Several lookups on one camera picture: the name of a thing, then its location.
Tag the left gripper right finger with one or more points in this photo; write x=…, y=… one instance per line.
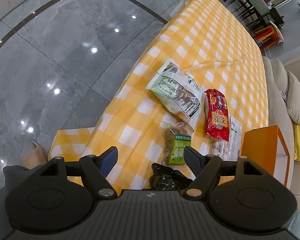
x=205, y=169

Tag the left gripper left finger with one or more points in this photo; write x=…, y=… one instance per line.
x=96, y=169

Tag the clear bag white candies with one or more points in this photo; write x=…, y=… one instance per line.
x=220, y=148

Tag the white sachet packet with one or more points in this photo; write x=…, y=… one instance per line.
x=235, y=137

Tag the green biscuit pack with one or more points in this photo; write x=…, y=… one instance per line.
x=176, y=136

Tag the red chip bag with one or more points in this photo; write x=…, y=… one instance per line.
x=217, y=115

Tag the dark seaweed snack pack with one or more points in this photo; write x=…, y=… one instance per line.
x=165, y=178

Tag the pale green cookie bag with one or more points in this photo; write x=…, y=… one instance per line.
x=180, y=93

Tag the orange cardboard box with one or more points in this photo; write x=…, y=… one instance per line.
x=266, y=147

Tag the beige sofa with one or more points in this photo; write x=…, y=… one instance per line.
x=277, y=89

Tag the beige cushion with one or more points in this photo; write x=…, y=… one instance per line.
x=293, y=98

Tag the yellow checkered tablecloth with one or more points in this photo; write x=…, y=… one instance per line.
x=209, y=44

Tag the orange stool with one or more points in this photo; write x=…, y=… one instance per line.
x=268, y=36

